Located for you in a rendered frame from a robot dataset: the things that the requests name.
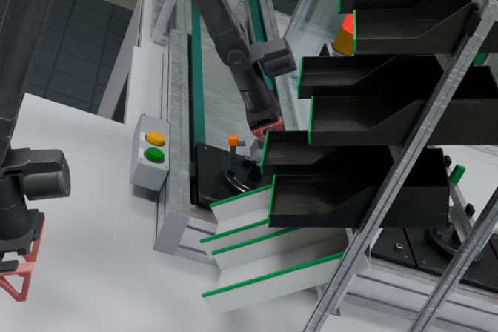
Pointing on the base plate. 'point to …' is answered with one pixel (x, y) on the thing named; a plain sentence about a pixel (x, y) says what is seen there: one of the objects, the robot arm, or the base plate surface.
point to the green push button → (155, 154)
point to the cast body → (256, 150)
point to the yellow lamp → (344, 42)
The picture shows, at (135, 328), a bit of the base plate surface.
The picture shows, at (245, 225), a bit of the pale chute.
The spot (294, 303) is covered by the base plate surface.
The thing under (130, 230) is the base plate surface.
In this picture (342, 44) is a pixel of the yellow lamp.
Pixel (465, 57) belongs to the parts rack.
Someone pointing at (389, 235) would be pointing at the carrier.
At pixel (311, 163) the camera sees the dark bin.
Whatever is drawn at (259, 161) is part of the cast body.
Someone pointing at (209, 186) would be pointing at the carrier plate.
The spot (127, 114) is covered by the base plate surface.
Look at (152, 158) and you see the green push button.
